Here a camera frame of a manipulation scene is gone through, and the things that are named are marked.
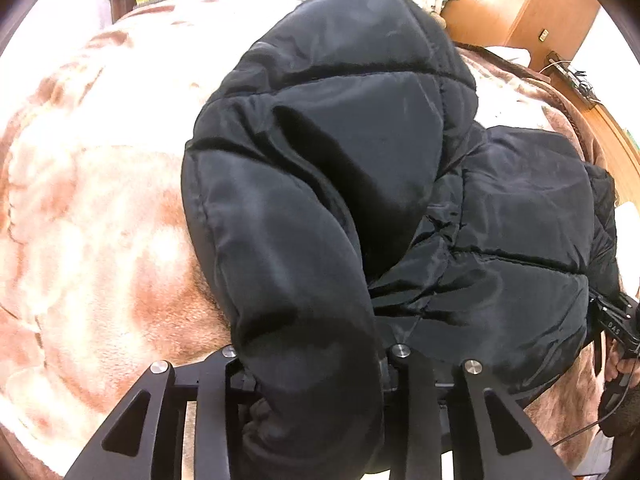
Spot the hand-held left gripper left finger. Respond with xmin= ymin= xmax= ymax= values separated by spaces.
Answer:
xmin=65 ymin=345 xmax=263 ymax=480

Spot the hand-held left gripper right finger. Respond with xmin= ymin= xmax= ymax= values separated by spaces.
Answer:
xmin=379 ymin=344 xmax=573 ymax=480

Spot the black puffer jacket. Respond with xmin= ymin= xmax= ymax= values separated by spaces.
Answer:
xmin=181 ymin=0 xmax=622 ymax=480

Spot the person's right forearm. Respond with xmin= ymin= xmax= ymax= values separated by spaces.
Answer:
xmin=597 ymin=357 xmax=640 ymax=438

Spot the person's right hand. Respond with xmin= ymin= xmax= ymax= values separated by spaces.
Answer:
xmin=604 ymin=339 xmax=632 ymax=382

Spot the wooden bedside table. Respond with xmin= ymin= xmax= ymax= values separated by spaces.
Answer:
xmin=542 ymin=49 xmax=640 ymax=206

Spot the brown plush printed blanket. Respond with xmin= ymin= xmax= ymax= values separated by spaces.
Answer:
xmin=0 ymin=0 xmax=608 ymax=480

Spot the white pillow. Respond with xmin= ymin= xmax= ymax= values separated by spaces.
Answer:
xmin=485 ymin=45 xmax=532 ymax=67

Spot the wooden wardrobe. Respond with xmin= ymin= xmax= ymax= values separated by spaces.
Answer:
xmin=440 ymin=0 xmax=602 ymax=68

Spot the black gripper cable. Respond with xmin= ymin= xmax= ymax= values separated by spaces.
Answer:
xmin=550 ymin=395 xmax=621 ymax=451

